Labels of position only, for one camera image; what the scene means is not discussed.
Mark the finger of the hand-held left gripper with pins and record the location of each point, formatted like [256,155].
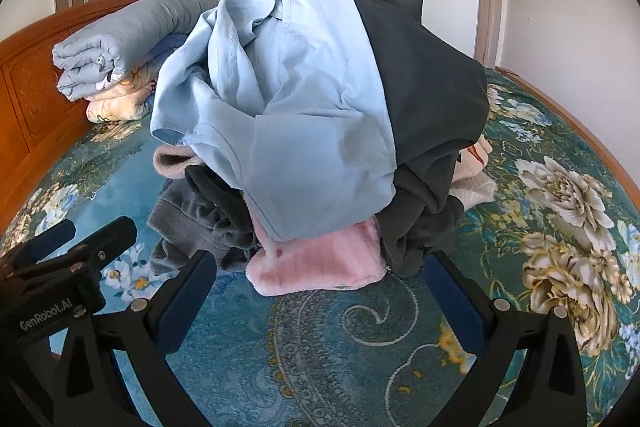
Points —
[50,239]
[112,234]

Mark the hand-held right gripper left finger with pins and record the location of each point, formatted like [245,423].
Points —
[185,302]

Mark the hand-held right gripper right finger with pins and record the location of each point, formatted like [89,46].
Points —
[455,307]

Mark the light blue shirt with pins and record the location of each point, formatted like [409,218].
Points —
[300,107]

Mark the grey velvet garment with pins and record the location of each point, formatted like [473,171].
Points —
[210,212]

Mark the beige fleece garment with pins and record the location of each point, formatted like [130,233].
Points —
[172,159]

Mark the white printed garment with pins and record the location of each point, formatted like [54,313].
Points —
[475,192]

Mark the folded floral quilt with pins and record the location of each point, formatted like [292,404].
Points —
[120,104]

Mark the pink fleece garment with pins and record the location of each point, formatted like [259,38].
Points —
[310,262]

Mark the teal floral blanket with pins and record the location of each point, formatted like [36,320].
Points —
[325,347]

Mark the wooden headboard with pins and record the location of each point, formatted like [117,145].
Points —
[30,97]

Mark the folded grey-blue quilt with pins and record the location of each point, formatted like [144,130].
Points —
[125,32]

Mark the dark grey sweatshirt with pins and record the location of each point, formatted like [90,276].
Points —
[425,82]

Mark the pale door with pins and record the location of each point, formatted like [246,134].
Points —
[487,7]

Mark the wooden bed frame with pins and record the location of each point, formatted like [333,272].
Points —
[575,117]

